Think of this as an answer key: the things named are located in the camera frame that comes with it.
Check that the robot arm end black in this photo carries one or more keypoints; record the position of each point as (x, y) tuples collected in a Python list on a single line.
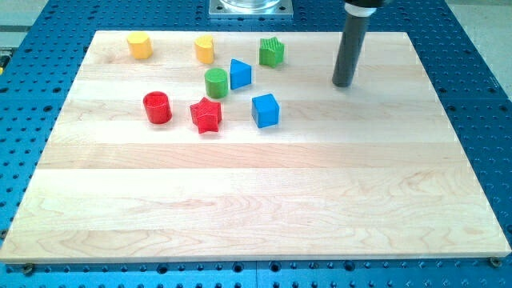
[(364, 8)]

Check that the red star block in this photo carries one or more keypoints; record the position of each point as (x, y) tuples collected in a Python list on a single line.
[(206, 115)]

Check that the blue triangle block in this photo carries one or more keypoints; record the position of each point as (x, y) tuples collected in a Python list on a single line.
[(240, 74)]

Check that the green star block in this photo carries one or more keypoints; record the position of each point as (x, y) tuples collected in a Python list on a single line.
[(271, 52)]

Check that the blue cube block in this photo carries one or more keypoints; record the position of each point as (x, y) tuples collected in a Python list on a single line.
[(265, 110)]

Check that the green cylinder block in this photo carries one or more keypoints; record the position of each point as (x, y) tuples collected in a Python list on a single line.
[(216, 83)]

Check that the wooden board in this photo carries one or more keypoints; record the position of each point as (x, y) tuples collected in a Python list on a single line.
[(374, 170)]

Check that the red cylinder block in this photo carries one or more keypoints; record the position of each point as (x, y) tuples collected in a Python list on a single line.
[(157, 107)]

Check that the yellow heart block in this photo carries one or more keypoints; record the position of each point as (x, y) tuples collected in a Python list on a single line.
[(204, 49)]

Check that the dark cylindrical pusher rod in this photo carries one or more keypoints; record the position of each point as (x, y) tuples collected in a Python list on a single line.
[(349, 50)]

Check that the yellow hexagon block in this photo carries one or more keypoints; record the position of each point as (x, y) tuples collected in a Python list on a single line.
[(139, 44)]

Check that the left board clamp screw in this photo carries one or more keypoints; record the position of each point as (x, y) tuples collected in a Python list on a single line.
[(27, 269)]

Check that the board clamp screw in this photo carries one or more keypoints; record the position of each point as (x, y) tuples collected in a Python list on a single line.
[(495, 262), (27, 269)]

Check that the right board clamp screw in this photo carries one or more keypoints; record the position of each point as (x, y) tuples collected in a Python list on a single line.
[(495, 262)]

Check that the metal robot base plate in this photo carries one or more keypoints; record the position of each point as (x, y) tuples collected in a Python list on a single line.
[(250, 8)]

